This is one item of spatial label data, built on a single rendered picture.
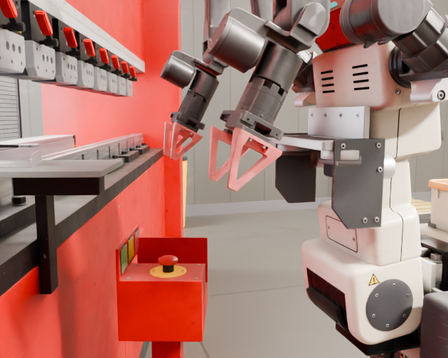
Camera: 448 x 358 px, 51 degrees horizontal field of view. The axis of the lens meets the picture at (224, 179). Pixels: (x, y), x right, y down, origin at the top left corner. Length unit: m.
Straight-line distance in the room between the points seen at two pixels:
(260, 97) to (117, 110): 2.41
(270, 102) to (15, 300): 0.49
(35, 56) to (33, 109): 3.67
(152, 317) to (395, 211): 0.51
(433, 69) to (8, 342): 0.75
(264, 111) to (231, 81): 4.44
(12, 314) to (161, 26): 2.43
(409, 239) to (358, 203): 0.15
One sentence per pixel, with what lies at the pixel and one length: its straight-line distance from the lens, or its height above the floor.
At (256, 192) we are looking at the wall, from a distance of 5.23.
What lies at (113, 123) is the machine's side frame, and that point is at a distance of 3.02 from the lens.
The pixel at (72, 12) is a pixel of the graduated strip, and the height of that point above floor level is 1.38.
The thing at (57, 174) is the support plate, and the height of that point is 1.00.
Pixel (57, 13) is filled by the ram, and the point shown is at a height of 1.36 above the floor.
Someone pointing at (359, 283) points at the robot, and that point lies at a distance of 0.92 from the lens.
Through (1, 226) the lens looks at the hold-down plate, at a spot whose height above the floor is 0.89.
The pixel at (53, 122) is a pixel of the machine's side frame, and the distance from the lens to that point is 3.12.
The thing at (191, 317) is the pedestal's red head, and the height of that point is 0.71.
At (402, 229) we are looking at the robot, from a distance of 0.95.
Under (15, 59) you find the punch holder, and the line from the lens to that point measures 1.09.
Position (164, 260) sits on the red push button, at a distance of 0.92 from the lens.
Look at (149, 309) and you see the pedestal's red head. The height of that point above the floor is 0.72.
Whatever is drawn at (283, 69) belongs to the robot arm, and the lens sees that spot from 0.65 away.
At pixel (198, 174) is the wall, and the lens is 5.00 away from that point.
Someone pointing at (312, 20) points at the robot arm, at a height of 1.21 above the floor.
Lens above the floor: 1.09
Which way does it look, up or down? 8 degrees down
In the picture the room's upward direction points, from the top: straight up
